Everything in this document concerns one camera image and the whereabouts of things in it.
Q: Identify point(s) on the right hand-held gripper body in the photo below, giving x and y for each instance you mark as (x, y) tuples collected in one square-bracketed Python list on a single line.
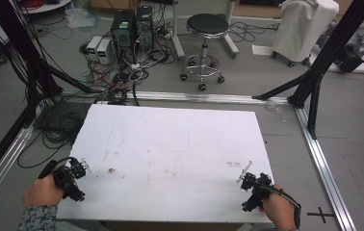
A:
[(256, 189)]

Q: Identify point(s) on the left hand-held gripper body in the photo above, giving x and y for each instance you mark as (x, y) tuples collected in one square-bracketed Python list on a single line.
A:
[(66, 179)]

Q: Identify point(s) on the person's left hand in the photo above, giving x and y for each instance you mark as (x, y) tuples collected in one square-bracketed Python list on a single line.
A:
[(42, 192)]

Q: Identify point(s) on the person's right hand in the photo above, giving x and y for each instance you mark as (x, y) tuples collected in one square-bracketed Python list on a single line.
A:
[(279, 208)]

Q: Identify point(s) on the white bench power supply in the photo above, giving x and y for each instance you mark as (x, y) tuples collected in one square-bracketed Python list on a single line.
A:
[(93, 46), (104, 50)]

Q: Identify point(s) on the black round swivel stool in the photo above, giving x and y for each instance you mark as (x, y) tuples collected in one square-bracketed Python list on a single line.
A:
[(206, 48)]

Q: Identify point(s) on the black computer tower green label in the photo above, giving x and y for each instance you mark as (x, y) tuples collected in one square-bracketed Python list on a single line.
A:
[(123, 33)]

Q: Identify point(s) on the clear plastic bag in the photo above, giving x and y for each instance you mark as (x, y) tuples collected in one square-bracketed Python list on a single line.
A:
[(82, 17)]

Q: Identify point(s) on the white metal stand legs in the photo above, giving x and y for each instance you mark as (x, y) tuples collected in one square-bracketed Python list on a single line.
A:
[(178, 41)]

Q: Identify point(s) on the white covered wheeled cart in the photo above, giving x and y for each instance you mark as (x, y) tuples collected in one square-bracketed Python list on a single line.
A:
[(302, 29)]

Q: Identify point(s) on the black device on board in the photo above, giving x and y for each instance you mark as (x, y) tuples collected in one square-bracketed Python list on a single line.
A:
[(351, 57)]

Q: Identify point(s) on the white flat floor board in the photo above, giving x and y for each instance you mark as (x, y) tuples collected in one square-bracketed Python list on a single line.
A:
[(363, 65)]

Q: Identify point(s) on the round white table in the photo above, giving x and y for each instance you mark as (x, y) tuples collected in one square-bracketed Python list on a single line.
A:
[(46, 5)]

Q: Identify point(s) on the aluminium floor rail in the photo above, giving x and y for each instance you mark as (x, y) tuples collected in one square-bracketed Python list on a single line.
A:
[(202, 97), (0, 173), (324, 166)]

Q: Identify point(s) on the black frame post with braces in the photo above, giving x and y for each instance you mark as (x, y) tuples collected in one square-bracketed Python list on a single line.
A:
[(334, 48)]

